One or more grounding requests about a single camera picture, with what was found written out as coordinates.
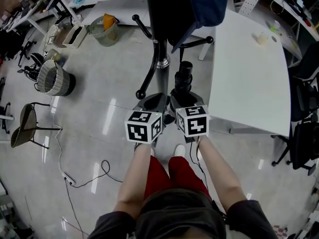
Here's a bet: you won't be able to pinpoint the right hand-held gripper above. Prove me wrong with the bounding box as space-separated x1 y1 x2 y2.
169 93 210 144

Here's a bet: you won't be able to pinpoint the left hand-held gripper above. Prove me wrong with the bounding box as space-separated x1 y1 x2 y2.
124 92 170 148

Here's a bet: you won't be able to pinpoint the black folding umbrella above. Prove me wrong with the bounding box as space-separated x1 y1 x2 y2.
169 60 194 116

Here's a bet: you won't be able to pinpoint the black coat rack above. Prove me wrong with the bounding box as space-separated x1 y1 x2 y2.
131 0 215 127

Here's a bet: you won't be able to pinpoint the person's left forearm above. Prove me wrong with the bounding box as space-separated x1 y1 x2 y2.
115 143 156 220

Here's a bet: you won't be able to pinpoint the person's right forearm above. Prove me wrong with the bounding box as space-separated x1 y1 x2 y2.
198 134 248 216

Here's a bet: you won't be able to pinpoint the dark jacket on rack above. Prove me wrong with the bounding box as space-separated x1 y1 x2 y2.
170 0 229 54

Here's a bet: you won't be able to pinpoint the person's right white shoe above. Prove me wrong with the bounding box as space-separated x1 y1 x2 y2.
174 144 186 157

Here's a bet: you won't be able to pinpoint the white table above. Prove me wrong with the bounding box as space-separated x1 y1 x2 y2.
198 8 294 137

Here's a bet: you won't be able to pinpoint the person's red shorts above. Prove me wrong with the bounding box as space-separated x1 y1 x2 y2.
143 155 213 203

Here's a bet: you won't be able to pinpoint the green mesh waste basket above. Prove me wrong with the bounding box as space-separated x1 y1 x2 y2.
89 15 120 47

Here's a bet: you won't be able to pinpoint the orange packet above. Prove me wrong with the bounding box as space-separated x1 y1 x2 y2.
103 13 118 31

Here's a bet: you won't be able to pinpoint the beige cup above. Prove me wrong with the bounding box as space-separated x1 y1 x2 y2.
251 31 269 46

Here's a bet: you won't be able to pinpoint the white metal shelving unit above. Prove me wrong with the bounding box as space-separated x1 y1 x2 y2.
49 0 319 62

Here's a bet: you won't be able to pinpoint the grey white woven basket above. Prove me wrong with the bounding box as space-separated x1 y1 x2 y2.
36 59 76 97

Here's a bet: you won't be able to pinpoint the white rectangular bin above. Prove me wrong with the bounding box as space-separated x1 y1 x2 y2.
61 25 87 49

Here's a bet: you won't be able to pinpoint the person's dark grey shirt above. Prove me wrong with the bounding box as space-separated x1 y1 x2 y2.
87 188 279 239

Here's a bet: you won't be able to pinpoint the white power strip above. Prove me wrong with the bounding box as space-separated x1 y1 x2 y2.
63 172 77 186

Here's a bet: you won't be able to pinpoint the small cluttered cardboard box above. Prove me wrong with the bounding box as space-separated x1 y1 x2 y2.
44 23 62 47

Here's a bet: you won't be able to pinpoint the grey shell chair black legs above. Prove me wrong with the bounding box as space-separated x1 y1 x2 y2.
10 103 63 149

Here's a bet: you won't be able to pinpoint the white desk with clutter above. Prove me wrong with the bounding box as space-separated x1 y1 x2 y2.
0 0 61 34

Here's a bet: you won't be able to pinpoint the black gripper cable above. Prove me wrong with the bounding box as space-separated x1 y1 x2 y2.
189 137 213 199

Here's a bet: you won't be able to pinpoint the black floor cable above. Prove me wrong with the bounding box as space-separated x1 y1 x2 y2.
65 159 124 239

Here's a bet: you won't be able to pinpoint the white floor cable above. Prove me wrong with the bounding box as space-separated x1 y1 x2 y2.
51 123 66 178

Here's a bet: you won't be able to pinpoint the black metal frame with cables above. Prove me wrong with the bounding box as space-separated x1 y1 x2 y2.
16 52 46 81

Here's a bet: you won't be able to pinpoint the white looped cable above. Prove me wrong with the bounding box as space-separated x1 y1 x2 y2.
270 0 286 13

